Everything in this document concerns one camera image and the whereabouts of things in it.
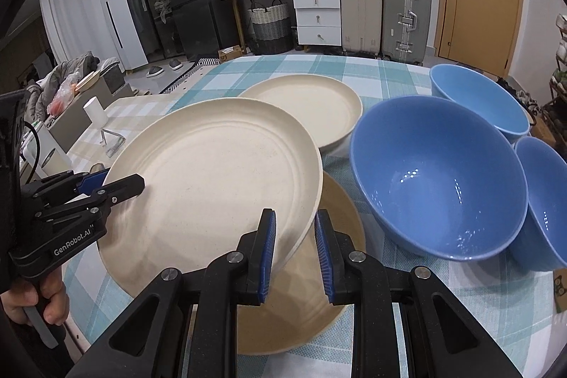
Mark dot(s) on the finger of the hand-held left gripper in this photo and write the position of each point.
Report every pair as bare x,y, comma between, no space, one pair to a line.
128,185
91,182

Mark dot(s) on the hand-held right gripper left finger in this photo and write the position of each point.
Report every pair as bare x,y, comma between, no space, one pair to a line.
268,254

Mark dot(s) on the grey jacket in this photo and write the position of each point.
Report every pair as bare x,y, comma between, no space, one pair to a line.
75,66

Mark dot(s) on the woven laundry basket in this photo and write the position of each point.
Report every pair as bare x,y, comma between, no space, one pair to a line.
270,28

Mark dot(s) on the red plastic bag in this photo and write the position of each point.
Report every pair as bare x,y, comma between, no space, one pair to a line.
64,97

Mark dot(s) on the cream round plate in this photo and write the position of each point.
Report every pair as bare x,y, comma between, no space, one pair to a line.
301,108
297,325
212,183

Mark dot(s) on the white appliance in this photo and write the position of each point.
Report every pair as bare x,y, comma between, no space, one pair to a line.
48,159

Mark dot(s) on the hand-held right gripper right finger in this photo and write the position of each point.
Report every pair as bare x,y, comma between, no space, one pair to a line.
323,258

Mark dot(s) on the white wardrobe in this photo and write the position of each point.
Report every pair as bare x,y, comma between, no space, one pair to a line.
88,19

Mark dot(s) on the small cardboard box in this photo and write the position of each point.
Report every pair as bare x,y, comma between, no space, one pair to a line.
231,53

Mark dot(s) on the person's left hand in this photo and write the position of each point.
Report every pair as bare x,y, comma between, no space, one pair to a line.
53,302

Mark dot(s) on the grey slipper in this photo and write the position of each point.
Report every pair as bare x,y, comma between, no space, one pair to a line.
155,71
175,64

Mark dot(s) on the teal checked tablecloth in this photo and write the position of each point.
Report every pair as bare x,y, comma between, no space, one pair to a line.
496,302

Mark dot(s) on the blue bowl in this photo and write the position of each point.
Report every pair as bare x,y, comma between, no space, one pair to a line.
434,183
478,94
545,192

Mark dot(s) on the wooden shoe rack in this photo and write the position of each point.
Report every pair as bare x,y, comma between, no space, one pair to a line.
559,85

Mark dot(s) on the white paper cup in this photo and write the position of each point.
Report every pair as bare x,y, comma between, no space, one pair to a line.
95,112

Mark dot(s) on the metal phone stand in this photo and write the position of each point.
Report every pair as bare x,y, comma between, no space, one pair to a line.
113,143

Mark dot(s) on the beige suitcase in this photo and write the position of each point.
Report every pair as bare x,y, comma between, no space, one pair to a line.
361,10

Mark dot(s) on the silver suitcase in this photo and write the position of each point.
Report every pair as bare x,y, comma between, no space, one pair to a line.
405,19

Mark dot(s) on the white dresser with drawers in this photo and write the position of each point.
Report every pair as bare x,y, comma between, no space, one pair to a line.
316,19

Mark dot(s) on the pile of loose shoes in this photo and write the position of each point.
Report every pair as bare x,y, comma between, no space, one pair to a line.
516,92

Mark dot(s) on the black white striped rug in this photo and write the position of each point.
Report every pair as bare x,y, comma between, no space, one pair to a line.
195,72

